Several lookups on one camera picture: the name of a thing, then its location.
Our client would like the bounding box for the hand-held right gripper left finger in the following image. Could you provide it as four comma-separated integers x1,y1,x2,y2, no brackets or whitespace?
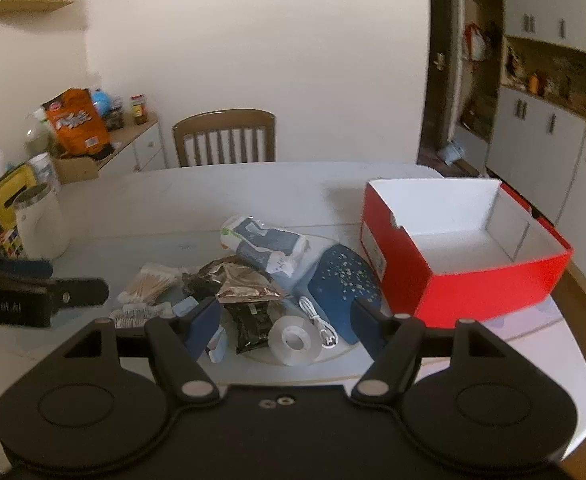
63,297,223,407

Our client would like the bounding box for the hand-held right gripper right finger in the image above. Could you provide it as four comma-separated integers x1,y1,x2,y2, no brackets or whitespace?
350,297,511,407

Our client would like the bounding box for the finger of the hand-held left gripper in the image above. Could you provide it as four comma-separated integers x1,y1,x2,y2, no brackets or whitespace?
0,258,54,279
48,278,110,311

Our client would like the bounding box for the blue white biscuit packet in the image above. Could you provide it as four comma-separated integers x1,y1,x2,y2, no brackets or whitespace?
175,296,225,362

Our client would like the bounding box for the black foil packet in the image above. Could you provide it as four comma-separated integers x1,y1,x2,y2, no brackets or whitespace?
223,300,274,356

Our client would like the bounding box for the white charging cable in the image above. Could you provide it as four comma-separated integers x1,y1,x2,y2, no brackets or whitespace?
298,296,342,349

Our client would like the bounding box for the silver foil bag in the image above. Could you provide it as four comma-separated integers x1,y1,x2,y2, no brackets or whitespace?
183,256,287,304

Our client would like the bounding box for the white printed strip packet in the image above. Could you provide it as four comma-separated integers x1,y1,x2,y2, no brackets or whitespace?
109,302,176,330

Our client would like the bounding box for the cotton swab pack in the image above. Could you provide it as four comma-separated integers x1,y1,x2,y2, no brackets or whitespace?
122,262,184,306

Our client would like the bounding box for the clear tape roll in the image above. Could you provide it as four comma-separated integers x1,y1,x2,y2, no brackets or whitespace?
267,316,324,365

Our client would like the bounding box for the white printed tissue pack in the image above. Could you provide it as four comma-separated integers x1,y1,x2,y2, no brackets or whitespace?
220,215,310,279

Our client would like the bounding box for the red cardboard shoe box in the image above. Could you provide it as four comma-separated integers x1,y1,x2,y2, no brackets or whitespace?
360,178,573,330

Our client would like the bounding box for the colourful puzzle cube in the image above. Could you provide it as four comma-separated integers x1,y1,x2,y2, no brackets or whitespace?
0,227,27,261

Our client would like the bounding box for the white jug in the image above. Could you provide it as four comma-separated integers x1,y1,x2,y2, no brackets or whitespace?
13,183,70,261

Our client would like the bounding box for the blue speckled pouch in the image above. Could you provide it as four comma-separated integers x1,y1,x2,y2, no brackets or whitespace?
293,243,387,346

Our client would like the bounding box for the yellow lidded container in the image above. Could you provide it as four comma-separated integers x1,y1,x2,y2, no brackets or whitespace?
0,162,39,233

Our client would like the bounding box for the wrapped paper roll pack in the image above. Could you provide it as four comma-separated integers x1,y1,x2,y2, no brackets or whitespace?
27,152,62,194

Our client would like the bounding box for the brown cardboard box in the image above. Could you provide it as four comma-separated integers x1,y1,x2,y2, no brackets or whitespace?
53,142,119,184

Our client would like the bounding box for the clear plastic bottle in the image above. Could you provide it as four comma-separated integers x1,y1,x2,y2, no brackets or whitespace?
25,107,54,156

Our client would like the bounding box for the orange snack bag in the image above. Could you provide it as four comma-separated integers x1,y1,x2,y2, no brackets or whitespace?
43,88,114,156

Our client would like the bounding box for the white drawer cabinet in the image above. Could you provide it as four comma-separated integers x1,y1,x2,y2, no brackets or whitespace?
98,115,169,174

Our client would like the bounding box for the blue ball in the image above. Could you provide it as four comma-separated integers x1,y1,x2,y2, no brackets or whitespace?
90,89,112,116

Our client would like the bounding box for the red lidded jar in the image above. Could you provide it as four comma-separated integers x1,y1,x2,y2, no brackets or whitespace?
130,94,149,126

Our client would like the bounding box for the pale plastic bag on floor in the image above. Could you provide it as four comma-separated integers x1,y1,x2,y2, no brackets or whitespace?
437,140,466,164

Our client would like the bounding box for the wooden chair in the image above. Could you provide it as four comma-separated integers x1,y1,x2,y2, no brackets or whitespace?
172,109,277,168

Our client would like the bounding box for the grey two-door cabinet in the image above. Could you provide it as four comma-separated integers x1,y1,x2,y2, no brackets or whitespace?
485,85,586,227

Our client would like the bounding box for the dark brown door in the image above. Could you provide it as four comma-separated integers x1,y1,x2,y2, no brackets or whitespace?
417,0,462,167

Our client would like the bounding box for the open tall cupboard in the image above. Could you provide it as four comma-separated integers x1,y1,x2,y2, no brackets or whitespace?
453,0,505,177

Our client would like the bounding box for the red white plastic bag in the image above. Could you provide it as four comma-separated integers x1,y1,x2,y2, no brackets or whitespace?
465,22,489,62

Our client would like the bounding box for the wooden open shelf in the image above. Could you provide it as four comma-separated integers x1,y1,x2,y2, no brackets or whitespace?
500,35,586,122

